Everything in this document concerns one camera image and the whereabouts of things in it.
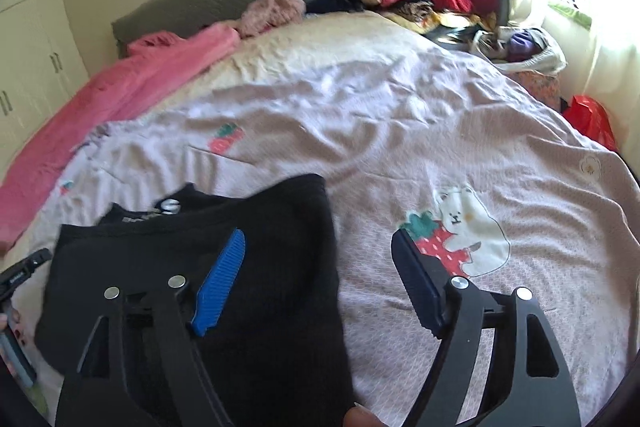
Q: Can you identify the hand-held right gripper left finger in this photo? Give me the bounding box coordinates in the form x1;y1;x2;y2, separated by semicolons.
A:
55;228;247;427

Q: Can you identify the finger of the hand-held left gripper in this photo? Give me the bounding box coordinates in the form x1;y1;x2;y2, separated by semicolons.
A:
0;248;53;304

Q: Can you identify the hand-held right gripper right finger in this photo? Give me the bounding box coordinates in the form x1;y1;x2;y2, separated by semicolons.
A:
391;229;583;427

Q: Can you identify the black sweatshirt with orange cuff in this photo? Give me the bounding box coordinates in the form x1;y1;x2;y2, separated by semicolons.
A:
34;173;357;427

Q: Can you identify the person's left hand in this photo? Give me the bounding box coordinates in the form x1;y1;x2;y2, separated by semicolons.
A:
0;311;28;349

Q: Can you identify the person's right hand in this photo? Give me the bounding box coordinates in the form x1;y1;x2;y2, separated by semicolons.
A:
344;402;386;427

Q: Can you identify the lilac strawberry printed blanket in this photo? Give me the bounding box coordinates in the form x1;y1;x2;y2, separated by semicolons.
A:
0;47;640;427

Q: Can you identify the pink fleece blanket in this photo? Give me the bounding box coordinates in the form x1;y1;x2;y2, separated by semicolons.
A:
0;24;242;254

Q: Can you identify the white wardrobe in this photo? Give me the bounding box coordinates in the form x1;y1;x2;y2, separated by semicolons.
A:
0;0;92;130

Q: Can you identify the floral cloth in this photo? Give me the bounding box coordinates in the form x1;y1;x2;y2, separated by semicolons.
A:
520;72;567;114

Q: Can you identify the red plastic bag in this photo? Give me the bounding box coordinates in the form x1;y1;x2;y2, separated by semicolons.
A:
564;95;621;154

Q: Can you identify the purple cloth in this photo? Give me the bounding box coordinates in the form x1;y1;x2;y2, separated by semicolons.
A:
506;32;544;64

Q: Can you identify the beige bed sheet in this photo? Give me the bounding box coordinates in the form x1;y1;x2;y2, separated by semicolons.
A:
145;11;481;118

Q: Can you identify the white bag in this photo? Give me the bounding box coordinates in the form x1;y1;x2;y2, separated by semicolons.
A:
472;26;569;74

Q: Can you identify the pink knitted cloth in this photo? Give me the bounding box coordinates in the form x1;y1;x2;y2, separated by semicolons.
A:
239;0;307;39

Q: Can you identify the navy cloth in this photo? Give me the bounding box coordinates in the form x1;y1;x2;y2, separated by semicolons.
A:
305;0;366;16

